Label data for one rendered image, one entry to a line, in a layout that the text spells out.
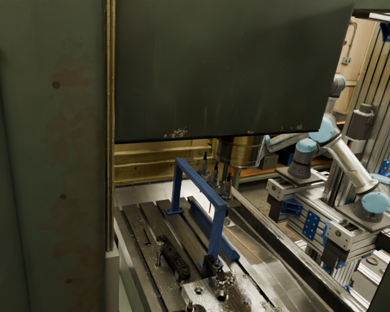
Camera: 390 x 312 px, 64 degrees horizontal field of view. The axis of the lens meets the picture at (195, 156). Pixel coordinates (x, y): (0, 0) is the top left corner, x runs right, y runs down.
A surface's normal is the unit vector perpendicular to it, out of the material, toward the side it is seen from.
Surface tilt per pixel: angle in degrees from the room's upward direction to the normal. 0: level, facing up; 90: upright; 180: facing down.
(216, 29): 90
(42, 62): 90
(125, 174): 90
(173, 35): 90
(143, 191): 24
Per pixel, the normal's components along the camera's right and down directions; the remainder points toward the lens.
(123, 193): 0.28, -0.67
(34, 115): 0.43, 0.40
